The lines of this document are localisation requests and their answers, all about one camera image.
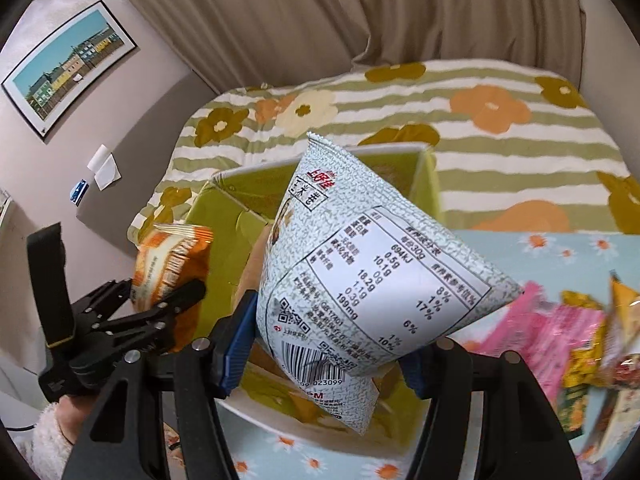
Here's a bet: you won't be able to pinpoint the beige curtain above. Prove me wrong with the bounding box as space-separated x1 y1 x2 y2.
130 0 585 92

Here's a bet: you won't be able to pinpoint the white wall papers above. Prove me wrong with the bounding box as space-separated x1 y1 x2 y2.
87 144 122 191

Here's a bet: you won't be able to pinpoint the framed houses picture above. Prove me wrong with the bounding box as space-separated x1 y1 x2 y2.
1 0 137 141

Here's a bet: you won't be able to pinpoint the pink snack bag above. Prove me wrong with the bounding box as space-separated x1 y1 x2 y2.
475 282 601 404

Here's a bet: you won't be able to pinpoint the striped floral bed blanket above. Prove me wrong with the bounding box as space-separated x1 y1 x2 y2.
128 60 639 242

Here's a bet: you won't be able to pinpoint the white green snack bag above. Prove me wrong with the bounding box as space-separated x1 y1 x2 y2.
256 134 521 434

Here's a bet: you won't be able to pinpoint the blue wall sticker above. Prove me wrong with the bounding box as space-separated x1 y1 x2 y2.
70 180 89 207

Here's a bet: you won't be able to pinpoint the left hand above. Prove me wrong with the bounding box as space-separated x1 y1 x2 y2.
55 396 98 444

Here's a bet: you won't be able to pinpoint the blue red snack bag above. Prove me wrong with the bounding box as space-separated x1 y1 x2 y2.
599 271 639 389

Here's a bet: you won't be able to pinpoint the yellow gold snack bag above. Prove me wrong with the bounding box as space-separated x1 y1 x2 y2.
561 290 608 389

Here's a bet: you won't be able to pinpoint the orange snack bag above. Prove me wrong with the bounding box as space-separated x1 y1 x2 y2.
130 223 215 354

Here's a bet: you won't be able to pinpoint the green storage box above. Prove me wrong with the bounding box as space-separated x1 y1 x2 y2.
186 143 444 456

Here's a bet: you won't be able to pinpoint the dark green snack pack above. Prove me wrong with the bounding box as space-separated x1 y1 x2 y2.
556 384 589 440

